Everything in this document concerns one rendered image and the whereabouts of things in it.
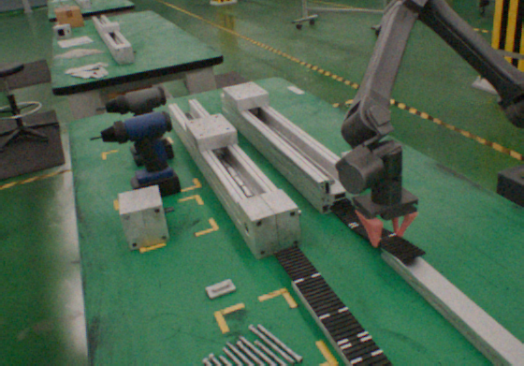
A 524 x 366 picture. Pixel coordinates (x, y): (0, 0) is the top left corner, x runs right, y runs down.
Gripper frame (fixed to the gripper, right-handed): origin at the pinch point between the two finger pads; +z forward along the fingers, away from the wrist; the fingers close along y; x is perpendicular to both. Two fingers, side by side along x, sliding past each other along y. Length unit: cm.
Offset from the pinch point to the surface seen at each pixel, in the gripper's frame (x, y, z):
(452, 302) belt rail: 20.2, 0.8, 0.1
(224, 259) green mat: -13.2, 30.0, 3.1
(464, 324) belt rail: 24.2, 1.8, 0.7
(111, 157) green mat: -84, 47, 3
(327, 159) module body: -29.2, -2.2, -5.0
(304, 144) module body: -42.4, -2.2, -4.2
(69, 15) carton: -407, 54, -8
